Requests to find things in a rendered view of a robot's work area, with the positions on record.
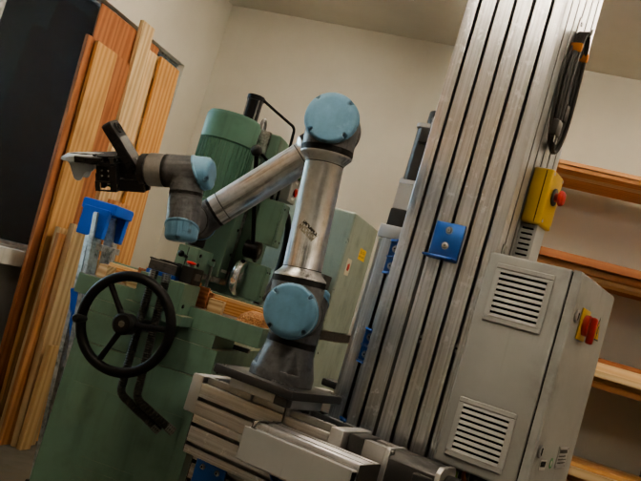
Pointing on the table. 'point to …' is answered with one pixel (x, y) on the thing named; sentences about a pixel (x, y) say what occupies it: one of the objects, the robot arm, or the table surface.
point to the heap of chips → (253, 319)
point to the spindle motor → (227, 145)
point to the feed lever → (254, 219)
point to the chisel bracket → (195, 257)
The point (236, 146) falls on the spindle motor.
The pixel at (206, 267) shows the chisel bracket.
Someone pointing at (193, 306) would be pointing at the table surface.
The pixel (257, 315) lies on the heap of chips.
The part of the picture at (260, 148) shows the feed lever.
